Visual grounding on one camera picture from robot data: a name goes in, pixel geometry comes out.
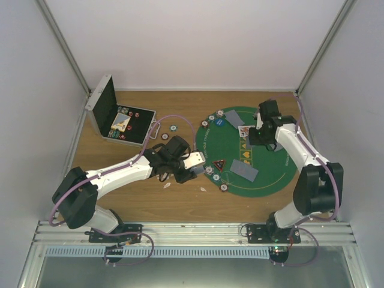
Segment blue playing card deck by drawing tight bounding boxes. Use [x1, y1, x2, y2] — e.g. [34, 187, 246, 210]
[191, 166, 205, 175]

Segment face up community card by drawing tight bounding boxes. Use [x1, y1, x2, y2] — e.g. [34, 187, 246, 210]
[238, 126, 251, 137]

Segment ten chips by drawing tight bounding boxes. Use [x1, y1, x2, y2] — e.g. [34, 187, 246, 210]
[205, 166, 214, 175]
[217, 110, 224, 118]

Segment red triangle dealer button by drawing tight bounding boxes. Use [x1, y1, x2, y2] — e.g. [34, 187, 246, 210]
[212, 159, 226, 172]

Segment red hundred chip stack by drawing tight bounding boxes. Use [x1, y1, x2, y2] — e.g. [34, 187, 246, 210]
[161, 133, 169, 140]

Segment hundred chips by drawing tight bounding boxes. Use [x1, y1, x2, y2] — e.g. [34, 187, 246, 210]
[200, 121, 209, 128]
[219, 184, 229, 192]

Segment green fifty chip stack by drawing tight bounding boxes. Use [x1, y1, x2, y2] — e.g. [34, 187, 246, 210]
[170, 125, 178, 132]

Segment clear round button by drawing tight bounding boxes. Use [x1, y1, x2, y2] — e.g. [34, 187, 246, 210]
[221, 171, 236, 185]

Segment blue small blind button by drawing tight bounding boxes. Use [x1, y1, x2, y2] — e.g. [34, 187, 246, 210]
[214, 118, 225, 127]

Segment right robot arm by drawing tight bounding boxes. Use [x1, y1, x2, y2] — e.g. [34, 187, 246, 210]
[249, 100, 344, 243]

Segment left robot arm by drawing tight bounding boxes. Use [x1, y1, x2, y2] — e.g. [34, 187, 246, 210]
[52, 136, 205, 242]

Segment white debris pile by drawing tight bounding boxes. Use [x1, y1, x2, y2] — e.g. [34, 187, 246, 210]
[160, 177, 208, 192]

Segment round green poker mat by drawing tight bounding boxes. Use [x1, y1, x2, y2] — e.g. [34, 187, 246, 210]
[196, 112, 297, 197]

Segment aluminium poker case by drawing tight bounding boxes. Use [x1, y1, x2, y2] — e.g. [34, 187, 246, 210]
[85, 74, 156, 148]

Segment card pack in case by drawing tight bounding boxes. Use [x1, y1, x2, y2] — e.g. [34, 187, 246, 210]
[110, 113, 131, 133]

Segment chips in case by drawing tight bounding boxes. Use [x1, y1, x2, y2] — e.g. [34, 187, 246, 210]
[118, 106, 129, 115]

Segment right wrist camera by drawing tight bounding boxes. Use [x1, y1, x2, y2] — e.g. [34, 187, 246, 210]
[254, 112, 263, 130]

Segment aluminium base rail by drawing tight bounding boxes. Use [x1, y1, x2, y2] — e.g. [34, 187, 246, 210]
[32, 222, 356, 260]

